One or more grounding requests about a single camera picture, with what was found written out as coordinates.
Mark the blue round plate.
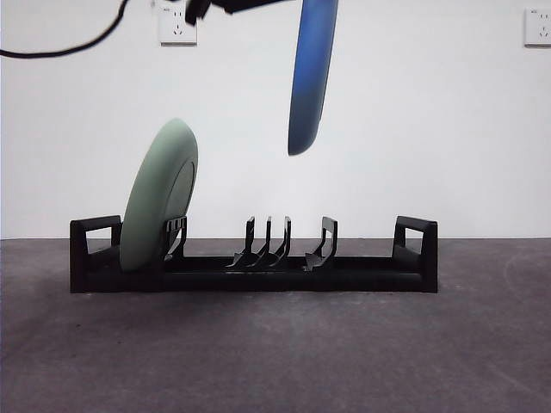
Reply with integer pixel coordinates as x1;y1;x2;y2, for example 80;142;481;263
287;0;342;157

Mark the green round plate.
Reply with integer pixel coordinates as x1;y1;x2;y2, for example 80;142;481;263
119;117;201;274

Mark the black plate rack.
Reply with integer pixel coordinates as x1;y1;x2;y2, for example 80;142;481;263
69;214;440;295

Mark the white wall socket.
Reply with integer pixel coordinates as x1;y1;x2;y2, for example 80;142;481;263
159;5;199;47
523;7;551;48

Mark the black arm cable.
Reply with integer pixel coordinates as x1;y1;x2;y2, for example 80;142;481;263
0;0;129;59

